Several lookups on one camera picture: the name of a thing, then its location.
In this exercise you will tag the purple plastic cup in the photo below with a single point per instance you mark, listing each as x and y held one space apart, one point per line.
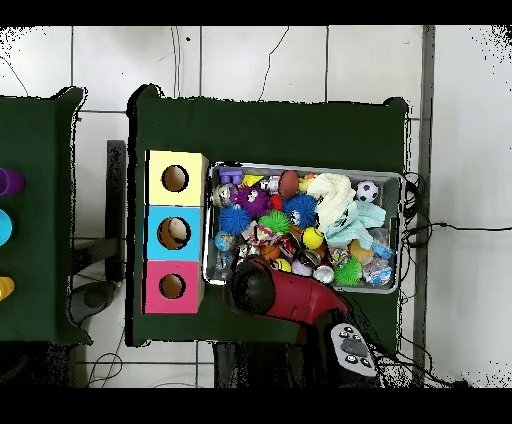
11 182

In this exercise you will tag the cream waffle cloth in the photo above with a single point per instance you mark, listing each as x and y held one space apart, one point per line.
332 196

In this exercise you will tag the yellow smiley ball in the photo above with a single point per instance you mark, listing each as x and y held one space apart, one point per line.
312 238

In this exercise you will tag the dark green side-table cloth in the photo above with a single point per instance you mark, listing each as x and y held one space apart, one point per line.
36 140

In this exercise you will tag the blue spiky rubber ball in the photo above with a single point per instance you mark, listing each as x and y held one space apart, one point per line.
298 206
234 220

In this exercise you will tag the green spiky rubber ball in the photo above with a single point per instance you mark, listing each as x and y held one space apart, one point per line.
276 221

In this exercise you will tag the wooden box with three holes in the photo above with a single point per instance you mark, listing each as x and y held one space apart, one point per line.
192 248

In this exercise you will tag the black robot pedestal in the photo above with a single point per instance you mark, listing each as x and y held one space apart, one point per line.
256 366

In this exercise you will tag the cyan plastic cup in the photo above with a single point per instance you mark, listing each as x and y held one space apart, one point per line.
4 227

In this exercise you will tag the dark green table cloth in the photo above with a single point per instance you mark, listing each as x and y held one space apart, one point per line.
280 132

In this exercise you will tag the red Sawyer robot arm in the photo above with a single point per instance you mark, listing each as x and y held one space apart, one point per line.
300 298

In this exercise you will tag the yellow plastic cup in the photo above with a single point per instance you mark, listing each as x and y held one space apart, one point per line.
6 288

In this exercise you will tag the brown toy football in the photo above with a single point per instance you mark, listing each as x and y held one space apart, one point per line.
288 184

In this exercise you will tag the black stand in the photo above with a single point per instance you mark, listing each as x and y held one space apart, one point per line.
116 180

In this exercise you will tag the black and white soccer ball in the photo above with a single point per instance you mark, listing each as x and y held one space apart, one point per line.
366 191

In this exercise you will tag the purple spiky monster toy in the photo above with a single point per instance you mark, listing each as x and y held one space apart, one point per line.
252 200

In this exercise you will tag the mint green cloth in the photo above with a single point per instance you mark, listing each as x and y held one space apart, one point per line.
348 232

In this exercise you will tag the plain yellow ball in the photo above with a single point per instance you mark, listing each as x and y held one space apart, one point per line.
284 264

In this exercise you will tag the shallow mesh bin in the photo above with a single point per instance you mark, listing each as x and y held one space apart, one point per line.
360 288

